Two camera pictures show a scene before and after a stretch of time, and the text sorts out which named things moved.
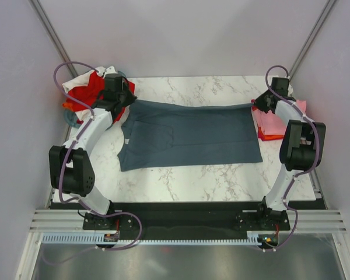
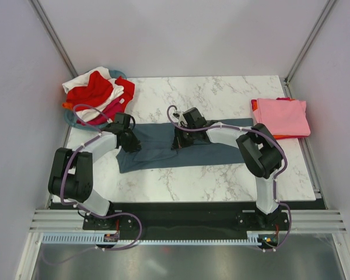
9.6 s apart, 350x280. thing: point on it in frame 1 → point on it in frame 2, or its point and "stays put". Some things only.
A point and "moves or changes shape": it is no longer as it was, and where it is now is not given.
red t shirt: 89,92 stays put
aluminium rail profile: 299,220 stays put
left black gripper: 131,97 → 135,146
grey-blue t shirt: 161,134 moves or changes shape
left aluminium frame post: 46,23 stays put
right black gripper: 259,102 → 178,142
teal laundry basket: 69,115 stays put
